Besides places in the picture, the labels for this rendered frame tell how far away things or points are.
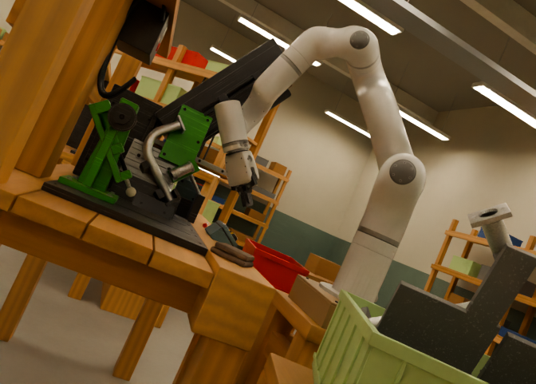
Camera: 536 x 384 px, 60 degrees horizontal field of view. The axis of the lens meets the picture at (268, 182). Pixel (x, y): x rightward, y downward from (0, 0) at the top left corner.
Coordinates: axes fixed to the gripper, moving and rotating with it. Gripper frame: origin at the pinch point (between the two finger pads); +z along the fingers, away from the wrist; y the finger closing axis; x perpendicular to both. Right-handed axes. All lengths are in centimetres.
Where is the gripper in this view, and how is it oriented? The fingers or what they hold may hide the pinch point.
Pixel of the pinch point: (246, 199)
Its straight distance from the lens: 146.8
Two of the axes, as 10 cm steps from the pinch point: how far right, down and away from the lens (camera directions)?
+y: -7.4, 1.7, 6.5
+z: 2.0, 9.8, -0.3
